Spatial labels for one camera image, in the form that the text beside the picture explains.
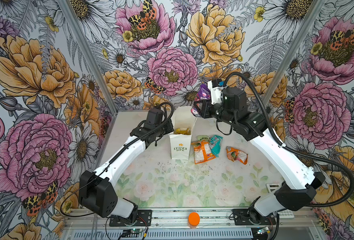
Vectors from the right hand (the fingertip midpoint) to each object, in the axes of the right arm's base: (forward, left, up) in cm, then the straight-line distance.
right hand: (197, 108), depth 65 cm
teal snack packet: (+5, -14, -36) cm, 39 cm away
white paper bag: (+12, +5, -20) cm, 24 cm away
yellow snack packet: (+14, +9, -33) cm, 37 cm away
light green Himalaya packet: (+12, -8, -39) cm, 41 cm away
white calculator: (-33, -43, -41) cm, 68 cm away
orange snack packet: (0, -6, -36) cm, 36 cm away
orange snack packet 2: (-2, -24, -37) cm, 44 cm away
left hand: (+4, +11, -19) cm, 22 cm away
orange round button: (-35, +2, -34) cm, 49 cm away
